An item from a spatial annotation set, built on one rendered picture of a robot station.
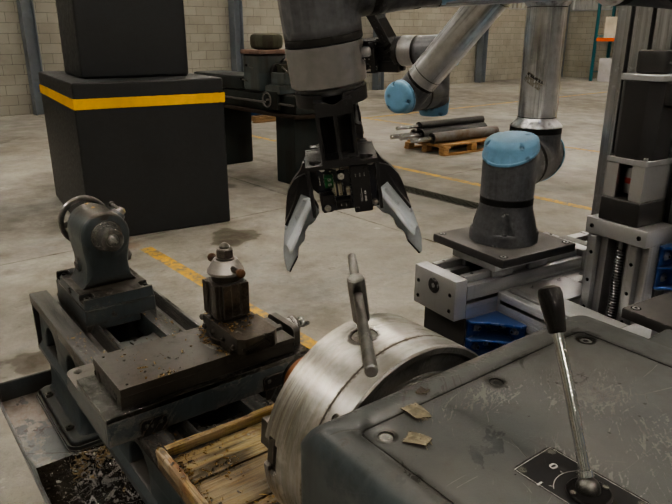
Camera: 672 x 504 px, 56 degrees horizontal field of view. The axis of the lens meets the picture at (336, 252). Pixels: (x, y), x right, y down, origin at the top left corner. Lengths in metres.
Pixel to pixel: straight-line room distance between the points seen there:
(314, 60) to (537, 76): 0.96
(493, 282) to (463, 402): 0.77
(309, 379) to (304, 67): 0.38
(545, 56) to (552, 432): 1.02
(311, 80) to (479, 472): 0.38
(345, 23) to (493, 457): 0.40
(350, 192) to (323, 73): 0.12
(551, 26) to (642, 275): 0.56
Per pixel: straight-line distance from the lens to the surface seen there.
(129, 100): 5.37
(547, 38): 1.51
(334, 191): 0.64
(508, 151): 1.39
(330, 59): 0.61
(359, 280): 0.77
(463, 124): 9.81
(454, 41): 1.46
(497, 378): 0.71
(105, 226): 1.82
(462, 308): 1.37
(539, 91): 1.52
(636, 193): 1.32
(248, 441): 1.24
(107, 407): 1.32
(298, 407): 0.80
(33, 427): 2.07
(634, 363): 0.79
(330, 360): 0.80
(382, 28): 1.71
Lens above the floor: 1.60
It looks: 19 degrees down
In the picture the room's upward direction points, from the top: straight up
